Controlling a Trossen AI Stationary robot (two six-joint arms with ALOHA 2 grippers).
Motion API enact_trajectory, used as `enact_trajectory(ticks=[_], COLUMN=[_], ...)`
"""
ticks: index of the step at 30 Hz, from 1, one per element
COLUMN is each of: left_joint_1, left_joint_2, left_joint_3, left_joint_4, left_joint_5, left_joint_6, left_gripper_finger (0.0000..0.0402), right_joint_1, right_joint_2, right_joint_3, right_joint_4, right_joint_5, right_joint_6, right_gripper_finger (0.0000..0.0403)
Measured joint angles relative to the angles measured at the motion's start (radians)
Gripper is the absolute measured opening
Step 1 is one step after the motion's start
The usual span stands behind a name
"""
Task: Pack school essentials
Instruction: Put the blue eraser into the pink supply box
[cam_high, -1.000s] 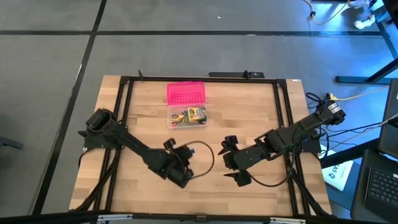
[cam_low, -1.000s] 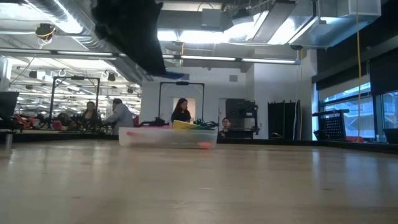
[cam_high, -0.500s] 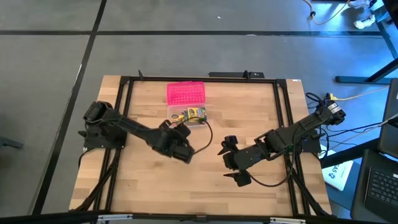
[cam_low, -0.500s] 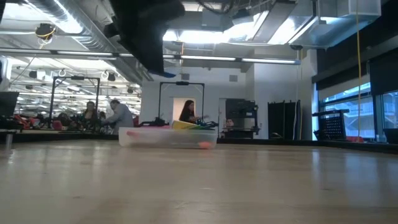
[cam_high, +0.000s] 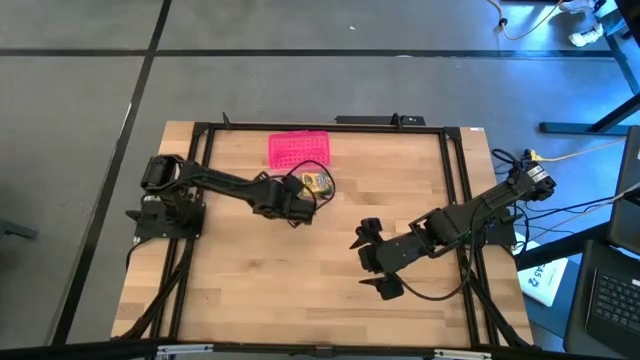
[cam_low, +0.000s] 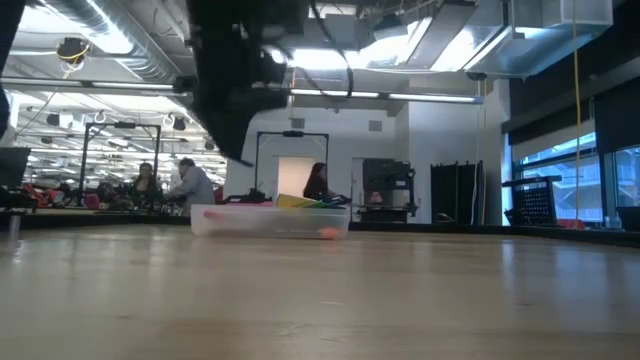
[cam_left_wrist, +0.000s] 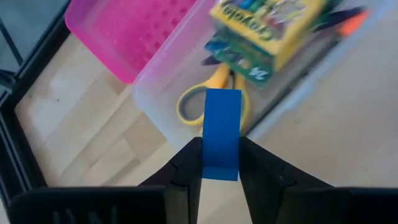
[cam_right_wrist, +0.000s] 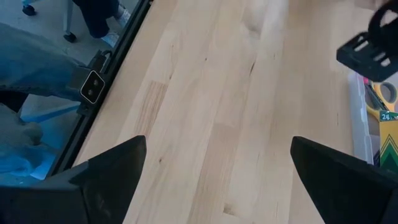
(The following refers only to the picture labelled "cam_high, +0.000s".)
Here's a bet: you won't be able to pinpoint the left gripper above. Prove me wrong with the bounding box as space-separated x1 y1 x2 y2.
252 172 316 229

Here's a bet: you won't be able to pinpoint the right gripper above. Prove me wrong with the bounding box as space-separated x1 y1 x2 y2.
349 217 431 301

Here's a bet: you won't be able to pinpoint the green yellow crayon box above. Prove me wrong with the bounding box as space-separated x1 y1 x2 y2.
298 172 334 197

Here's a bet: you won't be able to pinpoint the clear pencil box pink lid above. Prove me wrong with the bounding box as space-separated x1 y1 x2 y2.
267 129 335 204

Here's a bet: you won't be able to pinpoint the white printed paper box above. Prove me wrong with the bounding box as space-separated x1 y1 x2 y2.
514 232 570 308

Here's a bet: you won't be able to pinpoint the black laptop keyboard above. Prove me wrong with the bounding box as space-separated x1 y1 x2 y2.
563 239 640 359

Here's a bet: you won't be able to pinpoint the dark monitor panel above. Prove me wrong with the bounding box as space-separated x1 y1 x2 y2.
607 124 640 256

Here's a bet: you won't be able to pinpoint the grey furniture foot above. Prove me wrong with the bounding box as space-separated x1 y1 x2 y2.
0 218 39 240

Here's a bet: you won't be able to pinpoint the white shoe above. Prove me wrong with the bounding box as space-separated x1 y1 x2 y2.
569 23 605 48
559 0 597 15

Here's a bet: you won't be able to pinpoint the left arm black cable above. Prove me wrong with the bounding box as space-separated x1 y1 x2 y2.
282 159 337 214

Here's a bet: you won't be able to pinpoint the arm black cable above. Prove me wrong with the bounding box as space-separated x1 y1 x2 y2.
282 159 337 214
394 234 476 302

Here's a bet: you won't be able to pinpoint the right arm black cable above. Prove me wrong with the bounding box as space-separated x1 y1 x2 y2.
394 234 476 302

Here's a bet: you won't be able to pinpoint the silver aluminium bracket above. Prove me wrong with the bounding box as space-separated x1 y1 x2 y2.
433 348 494 360
157 343 214 358

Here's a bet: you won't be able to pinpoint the black bar bracket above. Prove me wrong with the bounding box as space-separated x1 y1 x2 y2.
334 113 426 127

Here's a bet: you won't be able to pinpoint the black power cables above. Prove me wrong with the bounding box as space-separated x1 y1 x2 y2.
514 194 640 236

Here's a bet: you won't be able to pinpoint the short yellow cable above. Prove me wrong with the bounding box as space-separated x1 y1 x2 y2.
528 138 629 164

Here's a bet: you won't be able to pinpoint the black desk frame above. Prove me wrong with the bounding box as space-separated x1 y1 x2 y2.
538 0 640 136

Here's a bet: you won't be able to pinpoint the long yellow cable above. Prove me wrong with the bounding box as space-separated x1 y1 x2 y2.
487 0 569 41

